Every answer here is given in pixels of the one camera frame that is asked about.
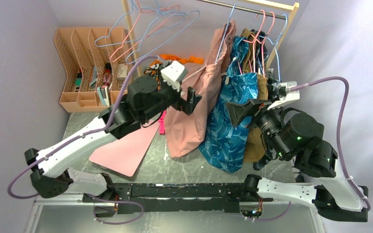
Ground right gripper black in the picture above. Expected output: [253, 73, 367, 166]
[224, 96, 289, 159]

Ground pink shorts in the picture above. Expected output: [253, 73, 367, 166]
[164, 22, 237, 158]

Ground light blue wire hanger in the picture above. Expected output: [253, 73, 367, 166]
[214, 4, 237, 65]

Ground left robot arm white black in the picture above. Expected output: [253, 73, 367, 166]
[25, 75, 202, 202]

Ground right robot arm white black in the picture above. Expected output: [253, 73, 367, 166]
[226, 99, 369, 222]

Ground blue shark print shorts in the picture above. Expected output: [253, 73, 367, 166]
[198, 36, 259, 174]

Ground brown shorts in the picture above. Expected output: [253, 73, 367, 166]
[241, 42, 268, 162]

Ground dark grey patterned shorts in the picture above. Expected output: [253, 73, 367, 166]
[253, 31, 278, 170]

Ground orange camouflage shorts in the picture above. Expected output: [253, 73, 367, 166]
[144, 54, 204, 74]

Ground pink hanger with blue shorts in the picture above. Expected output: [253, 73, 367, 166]
[234, 10, 268, 76]

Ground pink hanger with brown shorts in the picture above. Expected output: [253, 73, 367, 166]
[254, 11, 276, 76]

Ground blue hanger with grey shorts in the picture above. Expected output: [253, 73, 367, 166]
[263, 13, 288, 83]

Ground pink hanger on left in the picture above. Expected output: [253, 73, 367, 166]
[107, 0, 181, 64]

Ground small box in organizer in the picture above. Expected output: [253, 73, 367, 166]
[116, 63, 128, 81]

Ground pink flat board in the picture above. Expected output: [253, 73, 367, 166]
[89, 123, 159, 177]

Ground peach plastic file organizer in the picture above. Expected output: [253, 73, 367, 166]
[53, 27, 127, 113]

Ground wooden clothes rack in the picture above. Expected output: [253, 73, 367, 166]
[110, 0, 299, 62]

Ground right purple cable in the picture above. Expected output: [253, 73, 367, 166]
[289, 76, 372, 213]

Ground purple cable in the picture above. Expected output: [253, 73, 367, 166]
[289, 76, 372, 213]
[7, 55, 160, 200]

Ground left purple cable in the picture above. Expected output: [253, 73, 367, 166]
[7, 55, 160, 200]

